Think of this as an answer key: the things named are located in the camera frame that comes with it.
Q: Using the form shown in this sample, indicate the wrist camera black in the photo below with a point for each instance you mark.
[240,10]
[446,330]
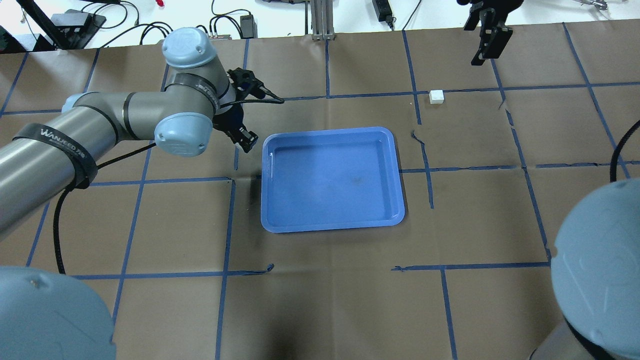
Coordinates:
[245,83]

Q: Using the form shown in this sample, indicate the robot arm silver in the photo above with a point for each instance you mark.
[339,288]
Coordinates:
[100,135]
[595,273]

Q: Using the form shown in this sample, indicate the aluminium frame post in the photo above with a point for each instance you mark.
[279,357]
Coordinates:
[322,20]

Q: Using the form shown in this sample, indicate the brown paper table cover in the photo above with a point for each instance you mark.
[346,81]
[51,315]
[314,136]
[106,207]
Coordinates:
[176,248]

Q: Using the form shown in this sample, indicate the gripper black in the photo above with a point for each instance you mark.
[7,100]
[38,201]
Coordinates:
[227,120]
[489,14]

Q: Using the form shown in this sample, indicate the blue plastic tray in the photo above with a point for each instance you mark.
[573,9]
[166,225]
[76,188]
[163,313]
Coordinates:
[330,180]

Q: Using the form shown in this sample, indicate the white block near arm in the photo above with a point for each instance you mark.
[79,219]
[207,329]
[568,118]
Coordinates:
[436,97]

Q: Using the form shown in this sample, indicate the black power adapter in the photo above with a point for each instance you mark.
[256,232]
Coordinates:
[383,11]

